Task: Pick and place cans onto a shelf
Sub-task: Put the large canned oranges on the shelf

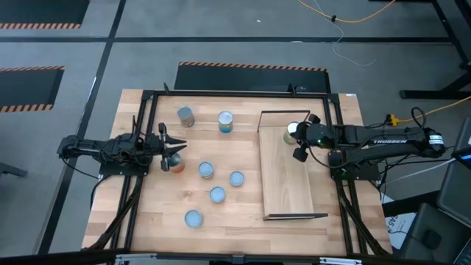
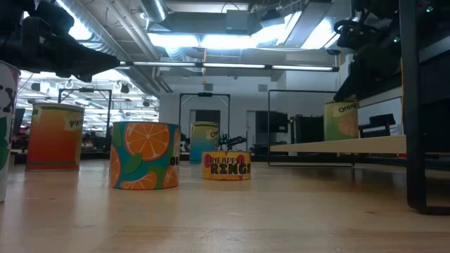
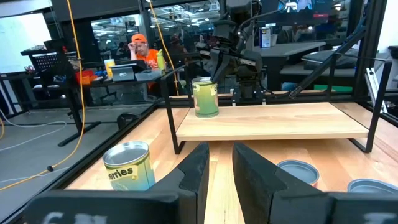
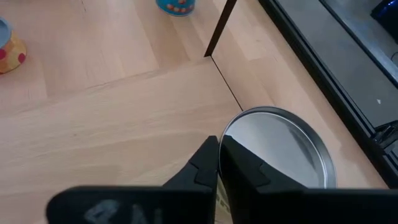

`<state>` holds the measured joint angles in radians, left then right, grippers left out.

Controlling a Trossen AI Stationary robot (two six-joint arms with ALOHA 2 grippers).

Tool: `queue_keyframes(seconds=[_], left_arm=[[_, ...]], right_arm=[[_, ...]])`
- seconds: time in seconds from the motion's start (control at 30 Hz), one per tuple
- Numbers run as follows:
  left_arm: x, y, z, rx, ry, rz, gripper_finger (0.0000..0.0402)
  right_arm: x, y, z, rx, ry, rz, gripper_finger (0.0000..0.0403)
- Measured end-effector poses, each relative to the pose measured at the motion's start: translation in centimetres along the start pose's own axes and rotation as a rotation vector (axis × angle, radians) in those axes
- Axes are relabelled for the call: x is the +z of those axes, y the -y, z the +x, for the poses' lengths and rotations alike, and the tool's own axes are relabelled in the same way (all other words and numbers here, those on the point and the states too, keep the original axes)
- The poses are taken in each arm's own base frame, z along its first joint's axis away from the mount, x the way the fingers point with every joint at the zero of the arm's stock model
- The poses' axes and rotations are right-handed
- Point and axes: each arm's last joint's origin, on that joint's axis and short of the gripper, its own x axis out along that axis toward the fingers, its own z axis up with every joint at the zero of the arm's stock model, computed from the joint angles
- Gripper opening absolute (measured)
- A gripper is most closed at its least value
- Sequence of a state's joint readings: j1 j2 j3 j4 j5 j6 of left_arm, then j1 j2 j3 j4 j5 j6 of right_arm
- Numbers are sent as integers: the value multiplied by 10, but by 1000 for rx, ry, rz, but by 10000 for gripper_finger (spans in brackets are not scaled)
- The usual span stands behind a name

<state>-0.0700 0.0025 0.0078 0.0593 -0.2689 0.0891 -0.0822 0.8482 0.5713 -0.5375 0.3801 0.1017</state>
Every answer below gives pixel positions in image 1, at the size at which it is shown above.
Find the black floor stand foot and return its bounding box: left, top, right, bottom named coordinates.
left=0, top=161, right=29, bottom=178

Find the yellow floor cable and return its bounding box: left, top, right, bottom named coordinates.
left=297, top=0, right=397, bottom=24

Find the black desk leg frame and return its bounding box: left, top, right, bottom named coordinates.
left=399, top=0, right=471, bottom=100

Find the tall red orange tin can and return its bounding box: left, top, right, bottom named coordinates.
left=168, top=152, right=186, bottom=174

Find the tall blue yellow tin can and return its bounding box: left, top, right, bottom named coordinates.
left=217, top=110, right=235, bottom=134

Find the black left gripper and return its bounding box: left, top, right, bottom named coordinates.
left=145, top=122, right=188, bottom=173

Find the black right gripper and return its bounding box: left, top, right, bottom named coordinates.
left=293, top=113, right=336, bottom=163

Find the wooden shelf with black legs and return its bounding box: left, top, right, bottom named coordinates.
left=256, top=109, right=330, bottom=222

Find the tall grey tin can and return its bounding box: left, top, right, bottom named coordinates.
left=177, top=105, right=196, bottom=129

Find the short teal orange-print can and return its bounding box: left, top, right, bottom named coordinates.
left=209, top=185, right=227, bottom=205

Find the black aluminium table frame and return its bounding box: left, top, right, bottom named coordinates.
left=86, top=82, right=393, bottom=258

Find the black hazard-striped floor mat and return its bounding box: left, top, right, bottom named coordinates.
left=173, top=60, right=331, bottom=93
left=0, top=65, right=65, bottom=113
left=0, top=0, right=91, bottom=30

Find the laptop with blue screen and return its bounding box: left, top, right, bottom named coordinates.
left=451, top=117, right=471, bottom=171

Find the tall green tin can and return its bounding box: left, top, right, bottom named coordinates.
left=282, top=121, right=300, bottom=146

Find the short white mixed fruit can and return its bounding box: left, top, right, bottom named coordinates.
left=184, top=209, right=204, bottom=230

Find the thick white cable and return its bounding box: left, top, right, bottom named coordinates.
left=382, top=157, right=457, bottom=185

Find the white printed paper sheet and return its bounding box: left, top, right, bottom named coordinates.
left=382, top=193, right=417, bottom=251

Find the short yellow pineapple rings can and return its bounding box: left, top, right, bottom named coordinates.
left=229, top=170, right=246, bottom=188

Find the thin white floor cable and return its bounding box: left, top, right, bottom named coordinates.
left=312, top=0, right=377, bottom=68

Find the dark grey equipment case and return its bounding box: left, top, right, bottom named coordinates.
left=436, top=156, right=471, bottom=229

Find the short green peach-print can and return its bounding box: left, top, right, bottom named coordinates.
left=198, top=161, right=216, bottom=180

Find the silver metal bracket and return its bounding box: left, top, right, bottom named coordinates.
left=319, top=256, right=364, bottom=265
left=114, top=252, right=158, bottom=265

